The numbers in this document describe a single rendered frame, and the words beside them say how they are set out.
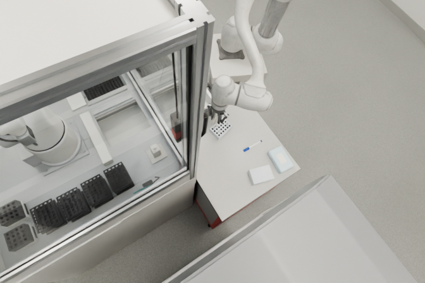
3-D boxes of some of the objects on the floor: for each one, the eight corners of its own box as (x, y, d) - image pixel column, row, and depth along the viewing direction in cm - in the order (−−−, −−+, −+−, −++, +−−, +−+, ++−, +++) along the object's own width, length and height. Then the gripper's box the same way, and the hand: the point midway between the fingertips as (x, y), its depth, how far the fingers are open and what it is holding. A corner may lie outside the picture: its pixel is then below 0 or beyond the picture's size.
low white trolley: (227, 136, 257) (243, 93, 189) (267, 194, 237) (301, 168, 168) (172, 167, 240) (167, 132, 171) (210, 232, 219) (222, 221, 151)
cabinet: (137, 110, 261) (119, 55, 189) (193, 205, 227) (196, 182, 155) (33, 160, 232) (-36, 116, 161) (79, 276, 199) (18, 288, 127)
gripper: (235, 106, 143) (229, 126, 164) (210, 91, 146) (207, 112, 167) (227, 116, 140) (222, 135, 161) (203, 102, 143) (201, 122, 164)
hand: (215, 121), depth 161 cm, fingers closed
